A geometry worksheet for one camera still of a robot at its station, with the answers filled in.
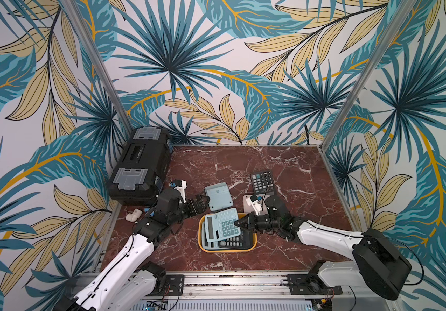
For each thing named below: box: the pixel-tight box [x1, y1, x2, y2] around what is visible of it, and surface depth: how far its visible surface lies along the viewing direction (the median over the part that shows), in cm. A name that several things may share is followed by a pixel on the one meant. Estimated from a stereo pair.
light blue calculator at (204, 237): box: [200, 221, 210, 251], surface depth 81 cm
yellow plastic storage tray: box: [198, 213, 258, 253], surface depth 81 cm
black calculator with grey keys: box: [250, 170, 276, 196], surface depth 100 cm
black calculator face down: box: [218, 229, 254, 250], surface depth 82 cm
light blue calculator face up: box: [204, 207, 242, 243], surface depth 81 cm
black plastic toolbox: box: [108, 125, 174, 206], surface depth 92 cm
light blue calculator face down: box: [204, 182, 234, 212], surface depth 99 cm
